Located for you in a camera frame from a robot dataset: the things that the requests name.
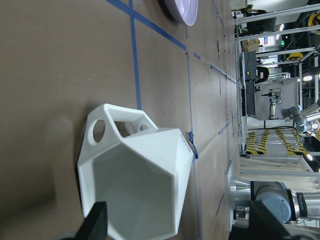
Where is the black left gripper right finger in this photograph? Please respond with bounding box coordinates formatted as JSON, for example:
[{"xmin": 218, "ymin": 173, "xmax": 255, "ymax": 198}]
[{"xmin": 228, "ymin": 200, "xmax": 300, "ymax": 240}]

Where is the lavender round plate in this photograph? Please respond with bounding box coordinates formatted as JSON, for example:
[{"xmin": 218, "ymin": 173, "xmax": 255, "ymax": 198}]
[{"xmin": 157, "ymin": 0, "xmax": 199, "ymax": 27}]

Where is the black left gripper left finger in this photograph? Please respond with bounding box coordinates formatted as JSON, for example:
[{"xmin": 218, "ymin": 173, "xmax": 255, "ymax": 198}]
[{"xmin": 74, "ymin": 201, "xmax": 108, "ymax": 240}]

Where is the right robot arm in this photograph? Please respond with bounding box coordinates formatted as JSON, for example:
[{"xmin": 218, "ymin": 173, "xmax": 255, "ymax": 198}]
[{"xmin": 229, "ymin": 177, "xmax": 320, "ymax": 224}]

